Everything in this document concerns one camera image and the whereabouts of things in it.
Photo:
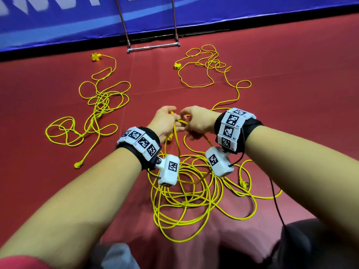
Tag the person's left hand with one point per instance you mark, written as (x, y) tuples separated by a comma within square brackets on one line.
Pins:
[(161, 123)]

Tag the person's right hand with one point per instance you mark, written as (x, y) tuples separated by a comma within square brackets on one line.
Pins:
[(203, 120)]

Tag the person's left fingers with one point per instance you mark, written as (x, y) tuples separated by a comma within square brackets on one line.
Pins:
[(178, 124)]

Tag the person's right fingers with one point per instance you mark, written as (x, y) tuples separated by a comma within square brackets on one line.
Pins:
[(190, 112)]

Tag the person's right forearm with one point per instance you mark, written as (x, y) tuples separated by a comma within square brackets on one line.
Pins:
[(303, 170)]

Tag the person's left forearm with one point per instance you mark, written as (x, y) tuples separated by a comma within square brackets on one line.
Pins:
[(78, 201)]

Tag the black wristband with marker tiles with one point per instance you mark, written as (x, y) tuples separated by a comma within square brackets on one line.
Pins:
[(231, 128), (140, 142)]

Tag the blue banner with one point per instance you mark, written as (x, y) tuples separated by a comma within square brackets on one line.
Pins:
[(84, 19)]

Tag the person's grey clothing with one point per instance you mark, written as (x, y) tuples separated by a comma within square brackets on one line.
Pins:
[(117, 257)]

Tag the person's dark trousers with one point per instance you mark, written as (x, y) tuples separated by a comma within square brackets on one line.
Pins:
[(308, 246)]

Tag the person's red sleeve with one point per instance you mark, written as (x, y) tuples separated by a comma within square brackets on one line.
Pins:
[(22, 263)]

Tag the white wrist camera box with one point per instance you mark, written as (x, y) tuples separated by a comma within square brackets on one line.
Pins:
[(169, 169), (218, 162)]

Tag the metal tube frame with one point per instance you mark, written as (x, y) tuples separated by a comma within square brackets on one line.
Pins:
[(153, 47)]

